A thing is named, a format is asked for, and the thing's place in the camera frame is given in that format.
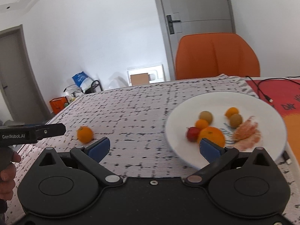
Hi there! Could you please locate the black metal rack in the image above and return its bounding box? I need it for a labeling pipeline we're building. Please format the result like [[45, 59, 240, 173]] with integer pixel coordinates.
[[64, 80, 103, 98]]

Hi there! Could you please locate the white ceramic plate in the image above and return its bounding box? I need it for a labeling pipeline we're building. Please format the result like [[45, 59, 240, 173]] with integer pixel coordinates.
[[164, 92, 287, 169]]

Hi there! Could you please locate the grey door with handle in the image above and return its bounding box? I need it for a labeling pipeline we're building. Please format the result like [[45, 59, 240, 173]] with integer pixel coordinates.
[[155, 0, 236, 80]]

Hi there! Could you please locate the person's left hand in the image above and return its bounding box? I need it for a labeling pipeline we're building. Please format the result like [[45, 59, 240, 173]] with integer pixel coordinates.
[[0, 151, 21, 201]]

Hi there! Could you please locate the white framed board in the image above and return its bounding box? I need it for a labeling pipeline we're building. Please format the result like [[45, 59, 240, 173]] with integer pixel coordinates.
[[127, 64, 165, 86]]

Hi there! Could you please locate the blue white plastic bag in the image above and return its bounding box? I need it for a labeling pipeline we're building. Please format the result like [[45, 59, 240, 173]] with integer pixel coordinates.
[[72, 72, 93, 93]]

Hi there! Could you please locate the orange red printed mat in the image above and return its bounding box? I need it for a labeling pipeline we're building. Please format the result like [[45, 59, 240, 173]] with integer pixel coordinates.
[[246, 78, 299, 161]]

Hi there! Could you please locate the dark red fruit front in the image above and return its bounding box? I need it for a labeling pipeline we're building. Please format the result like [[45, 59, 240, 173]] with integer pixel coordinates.
[[186, 127, 201, 142]]

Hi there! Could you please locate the black USB cable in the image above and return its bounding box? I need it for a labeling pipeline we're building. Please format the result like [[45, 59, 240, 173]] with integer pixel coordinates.
[[245, 75, 300, 103]]

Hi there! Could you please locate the small tangerine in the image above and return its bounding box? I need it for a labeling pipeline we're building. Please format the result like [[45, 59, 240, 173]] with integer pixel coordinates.
[[225, 107, 239, 119], [195, 119, 209, 130]]

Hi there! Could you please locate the orange chair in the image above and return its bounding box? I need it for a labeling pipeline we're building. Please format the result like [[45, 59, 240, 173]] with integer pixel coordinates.
[[175, 33, 260, 80]]

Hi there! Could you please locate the large orange front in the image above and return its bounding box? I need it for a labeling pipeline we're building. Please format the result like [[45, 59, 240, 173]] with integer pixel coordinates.
[[197, 127, 226, 148]]

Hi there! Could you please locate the brown longan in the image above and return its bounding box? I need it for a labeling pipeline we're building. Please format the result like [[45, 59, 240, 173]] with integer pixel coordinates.
[[199, 111, 214, 124], [229, 113, 243, 128]]

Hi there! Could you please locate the grey side door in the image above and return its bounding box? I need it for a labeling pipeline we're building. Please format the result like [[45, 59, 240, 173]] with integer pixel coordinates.
[[1, 25, 51, 124]]

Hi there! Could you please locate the orange storage box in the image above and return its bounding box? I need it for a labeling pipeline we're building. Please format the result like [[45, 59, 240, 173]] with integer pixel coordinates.
[[49, 97, 68, 114]]

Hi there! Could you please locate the black white patterned tablecloth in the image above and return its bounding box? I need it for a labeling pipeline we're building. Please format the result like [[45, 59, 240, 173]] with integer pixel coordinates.
[[5, 75, 293, 224]]

